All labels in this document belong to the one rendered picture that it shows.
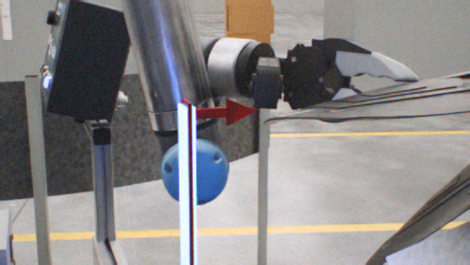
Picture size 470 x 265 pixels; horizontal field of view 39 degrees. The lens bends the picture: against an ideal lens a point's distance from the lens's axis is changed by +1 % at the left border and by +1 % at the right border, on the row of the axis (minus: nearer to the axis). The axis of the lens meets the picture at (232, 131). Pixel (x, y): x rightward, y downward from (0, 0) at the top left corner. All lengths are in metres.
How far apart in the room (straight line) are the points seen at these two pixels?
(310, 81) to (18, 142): 1.66
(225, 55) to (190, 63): 0.09
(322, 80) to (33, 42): 6.04
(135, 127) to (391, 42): 4.75
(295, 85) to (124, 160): 1.67
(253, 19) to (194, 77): 7.95
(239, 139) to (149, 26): 2.00
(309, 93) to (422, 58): 6.23
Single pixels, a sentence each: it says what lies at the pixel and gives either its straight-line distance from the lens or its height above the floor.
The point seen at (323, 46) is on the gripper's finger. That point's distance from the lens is 0.75.
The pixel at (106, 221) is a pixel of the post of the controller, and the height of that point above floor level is 0.89.
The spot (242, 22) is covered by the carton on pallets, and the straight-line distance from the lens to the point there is 8.66.
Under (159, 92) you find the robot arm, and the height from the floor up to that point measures 1.17.
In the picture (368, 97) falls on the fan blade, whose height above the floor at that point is 1.18.
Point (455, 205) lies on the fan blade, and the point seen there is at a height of 1.03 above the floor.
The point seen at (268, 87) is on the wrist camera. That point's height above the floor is 1.18.
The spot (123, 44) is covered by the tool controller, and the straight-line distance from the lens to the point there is 1.12.
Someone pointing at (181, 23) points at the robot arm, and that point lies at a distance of 0.72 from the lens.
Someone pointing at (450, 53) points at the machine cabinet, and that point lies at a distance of 7.07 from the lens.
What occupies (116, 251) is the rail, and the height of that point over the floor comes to 0.86.
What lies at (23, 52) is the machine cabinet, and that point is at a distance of 6.75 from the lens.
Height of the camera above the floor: 1.30
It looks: 14 degrees down
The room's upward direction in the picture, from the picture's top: straight up
